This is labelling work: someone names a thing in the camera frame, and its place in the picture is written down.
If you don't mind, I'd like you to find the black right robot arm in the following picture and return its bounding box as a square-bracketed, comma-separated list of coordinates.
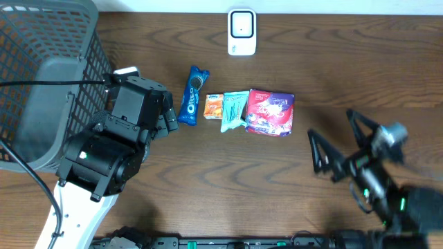
[307, 109, 442, 248]

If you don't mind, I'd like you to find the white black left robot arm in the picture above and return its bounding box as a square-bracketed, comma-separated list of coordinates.
[35, 75, 179, 248]

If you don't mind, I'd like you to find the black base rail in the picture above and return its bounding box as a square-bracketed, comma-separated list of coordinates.
[89, 227, 429, 249]

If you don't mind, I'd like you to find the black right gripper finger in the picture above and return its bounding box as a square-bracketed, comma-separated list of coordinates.
[346, 109, 380, 147]
[307, 129, 345, 174]

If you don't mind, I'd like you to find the blue Oreo cookie pack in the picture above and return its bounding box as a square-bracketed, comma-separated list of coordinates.
[177, 66, 210, 126]

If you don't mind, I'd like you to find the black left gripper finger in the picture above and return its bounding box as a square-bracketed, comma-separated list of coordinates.
[154, 107, 179, 139]
[163, 91, 173, 111]

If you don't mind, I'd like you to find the teal green snack packet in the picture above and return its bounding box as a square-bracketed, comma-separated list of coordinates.
[220, 91, 249, 133]

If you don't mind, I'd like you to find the grey plastic mesh basket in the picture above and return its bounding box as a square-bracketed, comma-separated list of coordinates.
[1, 0, 112, 173]

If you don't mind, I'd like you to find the small orange snack box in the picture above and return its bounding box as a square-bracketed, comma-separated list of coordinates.
[204, 94, 224, 120]

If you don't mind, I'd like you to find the red purple snack packet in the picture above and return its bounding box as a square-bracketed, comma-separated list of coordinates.
[245, 89, 295, 137]

